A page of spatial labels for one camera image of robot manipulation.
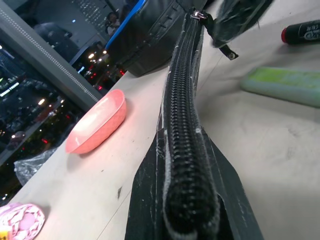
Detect black leather bag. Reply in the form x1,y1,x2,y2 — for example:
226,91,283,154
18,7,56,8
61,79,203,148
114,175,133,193
109,0,194,77

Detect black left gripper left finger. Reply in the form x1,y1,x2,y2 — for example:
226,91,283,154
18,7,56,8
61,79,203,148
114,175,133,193
124,128,168,240

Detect grey window frame bar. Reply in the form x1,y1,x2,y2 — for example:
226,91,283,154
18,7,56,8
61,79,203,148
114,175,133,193
0,2,101,111

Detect clear crumpled plastic bag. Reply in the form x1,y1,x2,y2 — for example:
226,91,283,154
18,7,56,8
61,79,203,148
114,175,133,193
13,146,60,187

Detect black marker with red cap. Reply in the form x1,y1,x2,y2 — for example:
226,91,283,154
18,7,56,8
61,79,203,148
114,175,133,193
280,18,320,47

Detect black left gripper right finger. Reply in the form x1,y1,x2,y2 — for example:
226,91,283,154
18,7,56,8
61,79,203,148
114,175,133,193
202,127,265,240

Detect black zippered grid pouch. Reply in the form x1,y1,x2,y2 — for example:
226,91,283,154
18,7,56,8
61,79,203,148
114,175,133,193
159,0,275,240

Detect green rectangular block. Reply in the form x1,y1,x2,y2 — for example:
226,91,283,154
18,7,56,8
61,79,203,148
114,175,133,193
240,65,320,109

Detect pink wrapped round object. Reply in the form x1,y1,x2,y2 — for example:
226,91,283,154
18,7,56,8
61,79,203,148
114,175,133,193
0,202,46,240

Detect blue curved chair part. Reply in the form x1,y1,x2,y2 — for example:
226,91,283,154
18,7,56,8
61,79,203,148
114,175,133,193
104,0,147,51

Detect pink oval plastic tray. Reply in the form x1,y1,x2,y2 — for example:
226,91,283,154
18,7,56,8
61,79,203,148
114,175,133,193
65,89,127,155

